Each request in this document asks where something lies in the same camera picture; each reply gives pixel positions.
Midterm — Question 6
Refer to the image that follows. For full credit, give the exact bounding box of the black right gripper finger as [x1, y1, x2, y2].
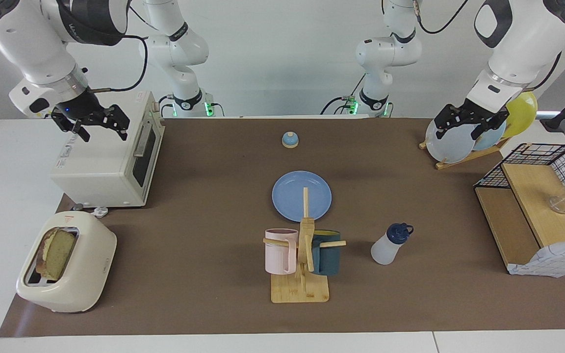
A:
[51, 113, 91, 143]
[100, 104, 130, 141]

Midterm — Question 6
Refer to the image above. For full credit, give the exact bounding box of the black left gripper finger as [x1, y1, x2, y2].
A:
[434, 104, 456, 143]
[470, 112, 509, 141]

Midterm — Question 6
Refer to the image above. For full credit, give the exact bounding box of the toasted bread slice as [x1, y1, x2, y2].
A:
[36, 227, 77, 281]

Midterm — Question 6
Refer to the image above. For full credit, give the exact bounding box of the clear squeeze bottle blue cap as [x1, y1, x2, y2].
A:
[371, 223, 414, 265]

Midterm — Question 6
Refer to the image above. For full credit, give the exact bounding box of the light blue plate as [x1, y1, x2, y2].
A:
[471, 120, 507, 151]

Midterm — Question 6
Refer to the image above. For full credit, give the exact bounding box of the grey plate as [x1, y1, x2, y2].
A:
[426, 120, 474, 164]

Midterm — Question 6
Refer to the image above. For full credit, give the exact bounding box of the yellow plate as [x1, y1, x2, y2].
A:
[501, 92, 538, 139]

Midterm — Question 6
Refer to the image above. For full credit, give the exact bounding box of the blue round plate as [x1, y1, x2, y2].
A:
[272, 171, 333, 222]

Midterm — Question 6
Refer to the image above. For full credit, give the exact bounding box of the white toaster oven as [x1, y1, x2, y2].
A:
[50, 91, 165, 208]

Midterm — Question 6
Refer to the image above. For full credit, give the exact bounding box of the wooden dish rack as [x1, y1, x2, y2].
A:
[419, 137, 511, 170]

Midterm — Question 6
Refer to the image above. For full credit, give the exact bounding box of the wooden shelf box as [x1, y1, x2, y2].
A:
[475, 163, 565, 268]

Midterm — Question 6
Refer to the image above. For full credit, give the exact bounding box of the brown table mat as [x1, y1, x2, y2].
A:
[0, 118, 565, 338]

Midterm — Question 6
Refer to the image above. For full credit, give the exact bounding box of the cream two-slot toaster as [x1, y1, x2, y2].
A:
[16, 211, 117, 313]

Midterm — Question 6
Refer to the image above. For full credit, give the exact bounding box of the teal mug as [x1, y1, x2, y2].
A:
[311, 230, 342, 275]

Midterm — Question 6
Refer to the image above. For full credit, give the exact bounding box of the pink mug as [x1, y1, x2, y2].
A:
[265, 228, 299, 275]

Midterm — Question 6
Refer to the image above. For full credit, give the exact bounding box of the wooden mug tree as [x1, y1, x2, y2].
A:
[263, 187, 347, 303]

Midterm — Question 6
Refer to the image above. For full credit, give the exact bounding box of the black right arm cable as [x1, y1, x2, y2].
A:
[91, 5, 161, 94]

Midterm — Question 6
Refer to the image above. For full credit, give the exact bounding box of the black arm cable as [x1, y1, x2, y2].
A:
[412, 0, 564, 94]
[91, 5, 161, 94]

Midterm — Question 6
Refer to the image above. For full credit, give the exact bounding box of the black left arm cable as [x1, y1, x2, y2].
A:
[412, 0, 564, 94]

